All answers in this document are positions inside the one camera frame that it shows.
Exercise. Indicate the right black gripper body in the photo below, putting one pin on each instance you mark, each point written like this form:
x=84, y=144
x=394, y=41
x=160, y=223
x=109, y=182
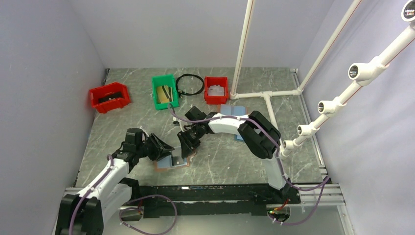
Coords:
x=195, y=132

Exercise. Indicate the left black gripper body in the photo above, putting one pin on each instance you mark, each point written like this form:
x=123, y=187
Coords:
x=146, y=149

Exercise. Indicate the brown card holder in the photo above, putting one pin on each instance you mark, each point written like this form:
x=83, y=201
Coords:
x=165, y=163
x=232, y=110

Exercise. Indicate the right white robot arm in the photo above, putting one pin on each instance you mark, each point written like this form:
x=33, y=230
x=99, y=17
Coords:
x=258, y=134

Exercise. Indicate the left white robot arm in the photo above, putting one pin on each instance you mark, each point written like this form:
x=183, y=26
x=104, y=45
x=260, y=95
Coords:
x=87, y=211

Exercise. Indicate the blue card holder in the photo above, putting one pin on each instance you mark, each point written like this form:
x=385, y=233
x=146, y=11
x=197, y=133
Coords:
x=238, y=138

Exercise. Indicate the white cards in red bin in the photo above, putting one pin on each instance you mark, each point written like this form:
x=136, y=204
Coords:
x=216, y=90

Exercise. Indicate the gold card in green bin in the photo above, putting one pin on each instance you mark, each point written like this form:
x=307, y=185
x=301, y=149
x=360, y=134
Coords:
x=164, y=94

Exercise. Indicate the right red bin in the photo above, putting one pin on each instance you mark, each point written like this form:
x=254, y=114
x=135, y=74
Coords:
x=216, y=100

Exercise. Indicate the red bin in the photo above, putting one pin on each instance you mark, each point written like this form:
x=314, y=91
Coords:
x=109, y=97
x=216, y=100

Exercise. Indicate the black base bar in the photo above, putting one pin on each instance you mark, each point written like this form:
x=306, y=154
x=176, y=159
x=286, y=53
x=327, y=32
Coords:
x=253, y=199

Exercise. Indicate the left red bin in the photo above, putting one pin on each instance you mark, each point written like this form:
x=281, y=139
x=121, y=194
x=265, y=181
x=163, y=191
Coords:
x=109, y=97

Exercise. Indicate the aluminium rail frame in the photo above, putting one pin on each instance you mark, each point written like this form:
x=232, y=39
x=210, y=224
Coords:
x=312, y=197

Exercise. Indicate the white pvc pipe frame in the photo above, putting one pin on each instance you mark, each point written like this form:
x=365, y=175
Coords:
x=324, y=38

